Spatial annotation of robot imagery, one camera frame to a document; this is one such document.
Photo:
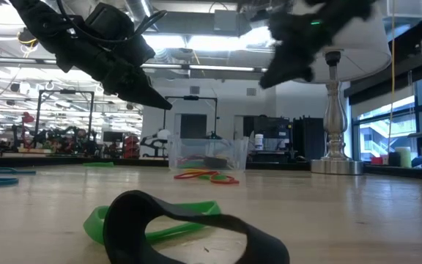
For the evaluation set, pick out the white plastic container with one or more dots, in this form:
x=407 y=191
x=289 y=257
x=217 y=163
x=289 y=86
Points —
x=258 y=142

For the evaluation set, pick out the yellow rubber band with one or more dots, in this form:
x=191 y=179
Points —
x=192 y=171

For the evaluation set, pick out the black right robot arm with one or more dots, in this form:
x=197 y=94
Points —
x=343 y=9

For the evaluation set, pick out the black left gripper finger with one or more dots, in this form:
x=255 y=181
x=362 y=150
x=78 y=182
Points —
x=141 y=93

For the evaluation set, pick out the white shade table lamp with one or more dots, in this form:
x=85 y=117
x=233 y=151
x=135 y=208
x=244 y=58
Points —
x=335 y=121

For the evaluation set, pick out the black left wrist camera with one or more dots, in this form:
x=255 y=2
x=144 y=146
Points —
x=108 y=22

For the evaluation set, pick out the black cup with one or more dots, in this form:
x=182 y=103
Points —
x=391 y=159

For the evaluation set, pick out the red chair stack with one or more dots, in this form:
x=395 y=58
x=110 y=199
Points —
x=131 y=146

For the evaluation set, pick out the small red box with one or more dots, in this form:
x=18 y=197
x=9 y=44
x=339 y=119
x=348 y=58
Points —
x=376 y=160

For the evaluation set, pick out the green cup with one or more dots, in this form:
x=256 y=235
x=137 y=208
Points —
x=403 y=157

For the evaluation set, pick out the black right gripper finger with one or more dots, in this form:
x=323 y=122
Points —
x=288 y=69

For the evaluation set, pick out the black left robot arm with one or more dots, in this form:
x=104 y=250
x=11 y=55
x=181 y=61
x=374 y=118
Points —
x=31 y=14

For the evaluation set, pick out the ceiling light strip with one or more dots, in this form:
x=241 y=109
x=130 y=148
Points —
x=214 y=67

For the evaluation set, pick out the white globe lamp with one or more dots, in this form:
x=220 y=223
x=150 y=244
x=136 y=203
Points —
x=163 y=135

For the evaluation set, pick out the black background robot arm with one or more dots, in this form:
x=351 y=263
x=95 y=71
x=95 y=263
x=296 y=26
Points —
x=148 y=141

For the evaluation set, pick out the wide black rubber band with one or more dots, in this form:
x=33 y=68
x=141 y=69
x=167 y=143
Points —
x=123 y=227

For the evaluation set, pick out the red rubber band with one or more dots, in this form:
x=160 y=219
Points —
x=225 y=180

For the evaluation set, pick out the silver ceiling duct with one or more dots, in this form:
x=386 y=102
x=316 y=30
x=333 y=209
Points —
x=137 y=7

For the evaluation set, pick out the black cabinet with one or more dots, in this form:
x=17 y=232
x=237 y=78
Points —
x=308 y=139
x=269 y=135

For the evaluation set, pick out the clear plastic bin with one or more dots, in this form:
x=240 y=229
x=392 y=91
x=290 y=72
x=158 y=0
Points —
x=229 y=146

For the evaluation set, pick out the green rubber band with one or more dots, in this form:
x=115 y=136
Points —
x=207 y=177
x=93 y=225
x=189 y=166
x=97 y=164

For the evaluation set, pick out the black rig frame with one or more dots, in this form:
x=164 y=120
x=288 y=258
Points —
x=61 y=91
x=190 y=98

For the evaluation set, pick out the grey ceiling box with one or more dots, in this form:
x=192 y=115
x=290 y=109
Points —
x=225 y=20

